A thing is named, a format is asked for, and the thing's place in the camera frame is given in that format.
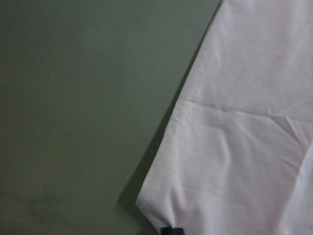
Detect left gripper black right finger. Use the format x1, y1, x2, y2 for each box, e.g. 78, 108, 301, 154
172, 228, 184, 235

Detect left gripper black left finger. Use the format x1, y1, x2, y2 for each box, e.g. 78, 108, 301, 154
160, 227, 173, 235

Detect pink Snoopy t-shirt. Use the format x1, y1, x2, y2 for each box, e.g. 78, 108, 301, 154
136, 0, 313, 235

